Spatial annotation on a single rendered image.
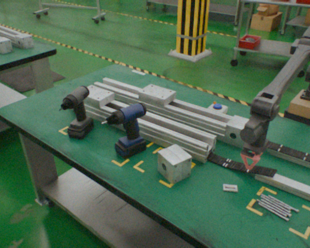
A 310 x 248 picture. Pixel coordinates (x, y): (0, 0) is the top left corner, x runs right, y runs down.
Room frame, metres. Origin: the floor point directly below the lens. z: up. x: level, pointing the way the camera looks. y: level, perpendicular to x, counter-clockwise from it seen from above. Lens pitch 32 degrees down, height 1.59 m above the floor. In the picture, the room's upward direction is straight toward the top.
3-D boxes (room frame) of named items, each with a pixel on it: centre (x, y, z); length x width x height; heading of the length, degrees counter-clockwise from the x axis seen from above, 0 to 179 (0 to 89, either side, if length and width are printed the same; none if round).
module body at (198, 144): (1.27, 0.09, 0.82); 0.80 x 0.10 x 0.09; 55
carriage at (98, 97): (1.41, 0.29, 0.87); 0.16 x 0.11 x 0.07; 55
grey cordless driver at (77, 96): (1.21, 0.35, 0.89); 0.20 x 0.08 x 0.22; 160
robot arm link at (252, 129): (0.91, -0.36, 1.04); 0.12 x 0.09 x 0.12; 139
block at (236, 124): (1.18, -0.39, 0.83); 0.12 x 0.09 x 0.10; 145
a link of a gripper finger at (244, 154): (0.92, -0.37, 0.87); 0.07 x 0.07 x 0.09; 55
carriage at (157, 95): (1.43, -0.02, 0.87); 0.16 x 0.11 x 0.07; 55
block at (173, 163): (0.95, -0.09, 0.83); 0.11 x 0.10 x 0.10; 124
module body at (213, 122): (1.43, -0.02, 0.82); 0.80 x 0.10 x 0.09; 55
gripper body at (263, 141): (0.94, -0.38, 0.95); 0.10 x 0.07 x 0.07; 145
